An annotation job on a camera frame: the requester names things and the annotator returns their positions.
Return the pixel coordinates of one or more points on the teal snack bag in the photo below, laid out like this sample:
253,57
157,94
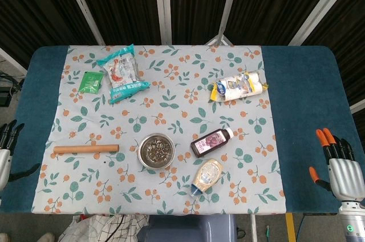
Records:
122,73

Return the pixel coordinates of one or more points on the beige sauce squeeze bottle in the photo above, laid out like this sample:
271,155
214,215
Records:
206,174

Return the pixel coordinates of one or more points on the crushed nuts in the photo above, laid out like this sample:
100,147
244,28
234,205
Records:
157,151

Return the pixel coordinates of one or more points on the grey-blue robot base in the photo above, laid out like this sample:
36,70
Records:
188,229

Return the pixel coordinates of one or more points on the grey stand legs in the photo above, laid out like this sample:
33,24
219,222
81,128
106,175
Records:
220,38

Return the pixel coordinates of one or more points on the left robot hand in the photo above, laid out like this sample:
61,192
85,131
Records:
4,165

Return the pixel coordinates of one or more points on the floral tablecloth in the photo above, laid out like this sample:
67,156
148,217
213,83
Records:
171,105

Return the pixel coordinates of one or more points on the green sachet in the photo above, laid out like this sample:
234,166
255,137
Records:
90,82

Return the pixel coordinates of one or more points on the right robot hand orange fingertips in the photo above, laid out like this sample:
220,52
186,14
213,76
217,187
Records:
348,176

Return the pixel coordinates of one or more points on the wooden stick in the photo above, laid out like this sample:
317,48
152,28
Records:
85,149

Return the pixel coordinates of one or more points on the yellow pack of white rolls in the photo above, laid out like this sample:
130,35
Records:
239,86

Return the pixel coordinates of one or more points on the steel bowl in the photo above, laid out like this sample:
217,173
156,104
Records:
157,164

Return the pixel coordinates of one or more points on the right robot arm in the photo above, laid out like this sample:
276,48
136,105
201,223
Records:
352,222

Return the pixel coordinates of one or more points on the dark grape juice bottle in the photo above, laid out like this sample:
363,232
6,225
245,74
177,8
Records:
209,142

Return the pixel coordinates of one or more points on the checkered white cloth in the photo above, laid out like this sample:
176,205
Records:
97,229

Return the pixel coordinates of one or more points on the black power box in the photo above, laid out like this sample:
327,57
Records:
4,96

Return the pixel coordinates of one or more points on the teal blue table cover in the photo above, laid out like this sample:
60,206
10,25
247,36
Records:
308,96

